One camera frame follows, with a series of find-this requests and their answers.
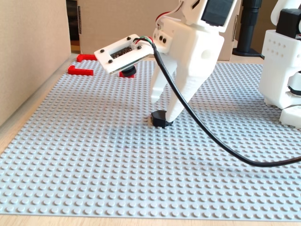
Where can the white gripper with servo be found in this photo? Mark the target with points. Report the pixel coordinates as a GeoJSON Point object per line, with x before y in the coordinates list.
{"type": "Point", "coordinates": [191, 50]}

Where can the dark hexagonal Lego piece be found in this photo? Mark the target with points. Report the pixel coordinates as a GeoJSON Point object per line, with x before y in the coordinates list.
{"type": "Point", "coordinates": [158, 118]}

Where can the red L-shaped Lego beam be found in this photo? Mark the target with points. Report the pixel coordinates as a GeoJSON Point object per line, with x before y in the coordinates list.
{"type": "Point", "coordinates": [81, 71]}
{"type": "Point", "coordinates": [121, 75]}
{"type": "Point", "coordinates": [87, 57]}

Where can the wide cardboard box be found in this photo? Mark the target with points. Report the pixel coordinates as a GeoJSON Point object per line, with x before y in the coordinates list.
{"type": "Point", "coordinates": [117, 18]}

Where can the grey studded Lego baseplate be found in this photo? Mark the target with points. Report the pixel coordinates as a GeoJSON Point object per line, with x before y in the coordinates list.
{"type": "Point", "coordinates": [94, 153]}

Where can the black stand pole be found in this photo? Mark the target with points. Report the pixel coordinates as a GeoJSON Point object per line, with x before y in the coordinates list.
{"type": "Point", "coordinates": [250, 28]}

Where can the tall cardboard panel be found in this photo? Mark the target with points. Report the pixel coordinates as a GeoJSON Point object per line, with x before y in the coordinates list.
{"type": "Point", "coordinates": [30, 58]}

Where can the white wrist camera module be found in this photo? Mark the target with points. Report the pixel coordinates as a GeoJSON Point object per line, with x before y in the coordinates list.
{"type": "Point", "coordinates": [122, 53]}

